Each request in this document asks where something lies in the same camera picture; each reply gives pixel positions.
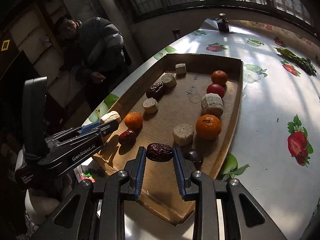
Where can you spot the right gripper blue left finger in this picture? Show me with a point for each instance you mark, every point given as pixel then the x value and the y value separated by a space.
pixel 135 168

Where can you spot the seated man in dark jacket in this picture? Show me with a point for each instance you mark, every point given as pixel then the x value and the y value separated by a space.
pixel 94 51

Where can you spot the red tomato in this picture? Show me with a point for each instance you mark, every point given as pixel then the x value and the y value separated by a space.
pixel 216 89

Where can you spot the white standing air conditioner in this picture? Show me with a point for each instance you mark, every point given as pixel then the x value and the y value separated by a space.
pixel 114 14

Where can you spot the tall beige corn cake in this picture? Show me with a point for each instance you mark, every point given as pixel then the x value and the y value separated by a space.
pixel 113 115

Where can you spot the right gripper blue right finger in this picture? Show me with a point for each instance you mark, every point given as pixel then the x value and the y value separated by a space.
pixel 184 169

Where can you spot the round brown corn cake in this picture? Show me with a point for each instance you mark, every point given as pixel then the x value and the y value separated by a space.
pixel 183 134

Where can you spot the dark glass jar with lid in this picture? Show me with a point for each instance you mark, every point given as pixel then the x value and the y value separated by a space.
pixel 222 23

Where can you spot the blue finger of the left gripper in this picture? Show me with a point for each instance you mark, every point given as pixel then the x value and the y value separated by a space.
pixel 89 127
pixel 108 127

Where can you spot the dark red jujube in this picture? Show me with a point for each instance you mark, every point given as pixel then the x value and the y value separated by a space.
pixel 156 91
pixel 159 152
pixel 127 137

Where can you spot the orange tangerine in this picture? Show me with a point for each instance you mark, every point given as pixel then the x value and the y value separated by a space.
pixel 219 77
pixel 208 127
pixel 133 120

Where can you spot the beige corn cake back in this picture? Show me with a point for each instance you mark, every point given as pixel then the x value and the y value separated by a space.
pixel 180 69

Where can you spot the orange tangerine at tray back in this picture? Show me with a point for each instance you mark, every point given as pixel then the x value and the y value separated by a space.
pixel 219 77

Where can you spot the green leafy vegetables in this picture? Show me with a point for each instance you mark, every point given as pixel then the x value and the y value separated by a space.
pixel 301 62

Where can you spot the large beige corn cake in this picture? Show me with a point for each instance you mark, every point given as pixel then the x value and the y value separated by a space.
pixel 212 104

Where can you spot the dark purple plum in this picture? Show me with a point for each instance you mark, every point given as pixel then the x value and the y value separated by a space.
pixel 195 157

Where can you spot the beige corn cake chunk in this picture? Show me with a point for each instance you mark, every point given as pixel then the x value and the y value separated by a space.
pixel 150 105

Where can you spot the person's left hand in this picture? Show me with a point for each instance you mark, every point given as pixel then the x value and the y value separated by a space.
pixel 41 200

